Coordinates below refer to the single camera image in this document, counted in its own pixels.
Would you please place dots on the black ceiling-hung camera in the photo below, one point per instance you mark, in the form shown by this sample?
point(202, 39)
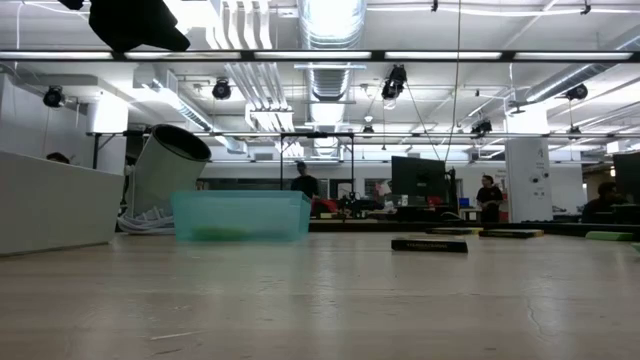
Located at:
point(53, 96)
point(395, 82)
point(481, 126)
point(577, 92)
point(221, 89)

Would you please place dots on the grey cylindrical pen holder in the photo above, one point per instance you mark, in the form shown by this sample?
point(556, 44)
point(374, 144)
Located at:
point(160, 170)

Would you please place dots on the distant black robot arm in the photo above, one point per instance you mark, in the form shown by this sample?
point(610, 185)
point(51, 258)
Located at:
point(352, 205)

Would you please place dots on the black distant rig frame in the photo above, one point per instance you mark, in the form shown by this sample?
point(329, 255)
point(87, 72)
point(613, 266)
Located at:
point(317, 134)

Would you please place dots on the white translucent plastic bin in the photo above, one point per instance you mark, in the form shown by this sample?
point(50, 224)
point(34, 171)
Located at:
point(55, 210)

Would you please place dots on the red object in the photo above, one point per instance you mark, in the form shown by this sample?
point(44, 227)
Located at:
point(327, 206)

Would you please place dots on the teal translucent plastic bin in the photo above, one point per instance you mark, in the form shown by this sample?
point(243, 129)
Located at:
point(240, 210)

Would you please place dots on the black aluminium table frame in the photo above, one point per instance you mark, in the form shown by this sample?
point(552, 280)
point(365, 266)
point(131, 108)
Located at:
point(360, 226)

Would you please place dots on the black monitor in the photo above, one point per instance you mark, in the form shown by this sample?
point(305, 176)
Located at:
point(629, 175)
point(417, 177)

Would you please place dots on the person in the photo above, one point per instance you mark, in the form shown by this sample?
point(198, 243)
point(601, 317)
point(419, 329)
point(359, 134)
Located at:
point(602, 205)
point(490, 197)
point(305, 185)
point(57, 158)

